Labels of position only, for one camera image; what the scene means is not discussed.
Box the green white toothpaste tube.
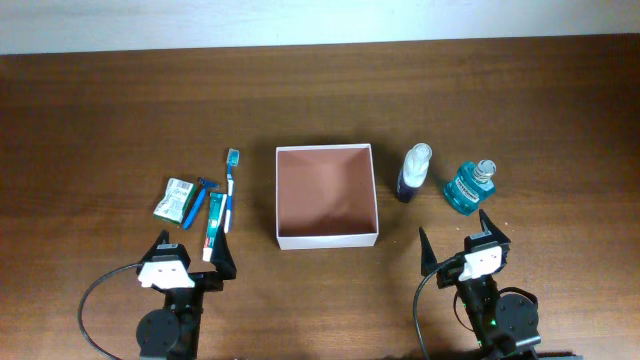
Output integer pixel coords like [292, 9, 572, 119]
[202, 192, 227, 261]

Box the blue white toothbrush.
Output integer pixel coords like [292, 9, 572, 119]
[224, 148, 240, 233]

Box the blue disposable razor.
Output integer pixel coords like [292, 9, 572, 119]
[182, 177, 219, 230]

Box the white square cardboard box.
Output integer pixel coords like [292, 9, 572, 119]
[275, 143, 379, 250]

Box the left black cable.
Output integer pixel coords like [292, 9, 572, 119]
[77, 262, 146, 360]

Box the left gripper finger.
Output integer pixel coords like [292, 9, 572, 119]
[209, 228, 237, 280]
[136, 229, 170, 265]

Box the blue Listerine mouthwash bottle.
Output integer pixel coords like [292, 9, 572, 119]
[444, 159, 497, 216]

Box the green white soap packet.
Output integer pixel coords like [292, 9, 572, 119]
[153, 178, 196, 225]

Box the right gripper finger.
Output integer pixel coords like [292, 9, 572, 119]
[479, 209, 511, 245]
[419, 227, 439, 277]

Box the dark purple pump bottle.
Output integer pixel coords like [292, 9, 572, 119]
[396, 143, 432, 203]

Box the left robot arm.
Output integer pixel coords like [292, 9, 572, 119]
[136, 229, 237, 360]

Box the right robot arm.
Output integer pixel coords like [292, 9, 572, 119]
[412, 210, 541, 359]

